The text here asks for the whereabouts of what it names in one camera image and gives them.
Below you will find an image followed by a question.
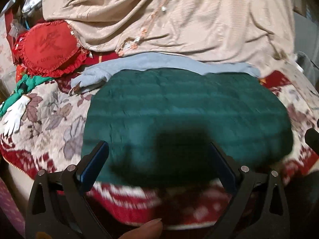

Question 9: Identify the white glove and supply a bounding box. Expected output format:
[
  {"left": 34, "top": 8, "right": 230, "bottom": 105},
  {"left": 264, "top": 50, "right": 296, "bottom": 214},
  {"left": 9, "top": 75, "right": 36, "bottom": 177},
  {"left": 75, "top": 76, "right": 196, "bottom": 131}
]
[{"left": 4, "top": 95, "right": 32, "bottom": 136}]

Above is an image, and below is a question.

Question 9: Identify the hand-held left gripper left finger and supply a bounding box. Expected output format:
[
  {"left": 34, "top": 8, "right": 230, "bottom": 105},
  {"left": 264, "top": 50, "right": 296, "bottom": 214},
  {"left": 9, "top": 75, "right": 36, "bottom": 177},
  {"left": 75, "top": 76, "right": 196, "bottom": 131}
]
[{"left": 25, "top": 141, "right": 112, "bottom": 239}]

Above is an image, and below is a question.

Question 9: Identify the person's left hand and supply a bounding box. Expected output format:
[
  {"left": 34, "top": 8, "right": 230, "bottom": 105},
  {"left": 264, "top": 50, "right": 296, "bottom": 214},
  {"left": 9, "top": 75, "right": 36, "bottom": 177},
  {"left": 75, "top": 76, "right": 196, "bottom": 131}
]
[{"left": 119, "top": 218, "right": 164, "bottom": 239}]

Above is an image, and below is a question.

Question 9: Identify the beige cloth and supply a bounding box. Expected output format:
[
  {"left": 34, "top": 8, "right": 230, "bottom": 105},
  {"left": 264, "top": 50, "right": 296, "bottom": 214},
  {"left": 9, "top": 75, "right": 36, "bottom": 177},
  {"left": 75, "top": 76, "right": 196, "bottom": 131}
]
[{"left": 41, "top": 0, "right": 296, "bottom": 61}]

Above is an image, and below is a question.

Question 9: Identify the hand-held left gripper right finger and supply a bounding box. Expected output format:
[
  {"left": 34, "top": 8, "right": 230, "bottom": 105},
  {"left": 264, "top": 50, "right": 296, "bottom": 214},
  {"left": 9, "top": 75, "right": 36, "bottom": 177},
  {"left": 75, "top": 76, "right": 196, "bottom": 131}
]
[{"left": 209, "top": 141, "right": 291, "bottom": 239}]

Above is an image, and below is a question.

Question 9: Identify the light blue garment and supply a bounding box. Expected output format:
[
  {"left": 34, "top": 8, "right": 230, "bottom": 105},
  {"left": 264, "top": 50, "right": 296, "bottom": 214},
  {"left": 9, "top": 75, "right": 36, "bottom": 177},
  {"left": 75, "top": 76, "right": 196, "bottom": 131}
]
[{"left": 71, "top": 52, "right": 261, "bottom": 91}]

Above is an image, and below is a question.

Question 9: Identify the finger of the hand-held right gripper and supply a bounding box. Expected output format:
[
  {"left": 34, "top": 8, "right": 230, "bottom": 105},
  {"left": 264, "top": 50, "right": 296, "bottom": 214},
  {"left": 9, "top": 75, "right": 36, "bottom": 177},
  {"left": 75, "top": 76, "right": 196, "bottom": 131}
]
[{"left": 305, "top": 127, "right": 319, "bottom": 150}]

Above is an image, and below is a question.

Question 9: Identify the red heart-shaped pillow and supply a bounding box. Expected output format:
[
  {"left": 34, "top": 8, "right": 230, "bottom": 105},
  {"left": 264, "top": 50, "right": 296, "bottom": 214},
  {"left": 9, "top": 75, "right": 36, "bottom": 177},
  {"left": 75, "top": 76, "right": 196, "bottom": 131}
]
[{"left": 12, "top": 21, "right": 89, "bottom": 77}]

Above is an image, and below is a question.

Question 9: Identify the green cloth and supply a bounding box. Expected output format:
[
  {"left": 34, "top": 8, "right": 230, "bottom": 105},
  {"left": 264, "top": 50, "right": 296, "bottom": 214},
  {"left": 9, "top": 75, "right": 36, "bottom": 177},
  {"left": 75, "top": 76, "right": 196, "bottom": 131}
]
[{"left": 0, "top": 75, "right": 54, "bottom": 117}]

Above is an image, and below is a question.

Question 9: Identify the floral red blanket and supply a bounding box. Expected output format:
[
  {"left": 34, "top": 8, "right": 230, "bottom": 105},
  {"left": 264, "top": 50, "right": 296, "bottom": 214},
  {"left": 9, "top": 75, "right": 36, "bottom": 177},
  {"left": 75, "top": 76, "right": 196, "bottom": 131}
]
[{"left": 0, "top": 70, "right": 319, "bottom": 231}]

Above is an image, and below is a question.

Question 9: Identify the teal garment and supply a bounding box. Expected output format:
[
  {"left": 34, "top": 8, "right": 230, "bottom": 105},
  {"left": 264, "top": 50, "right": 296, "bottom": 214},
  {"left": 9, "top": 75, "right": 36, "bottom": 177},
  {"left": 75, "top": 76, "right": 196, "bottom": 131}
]
[{"left": 81, "top": 68, "right": 293, "bottom": 187}]

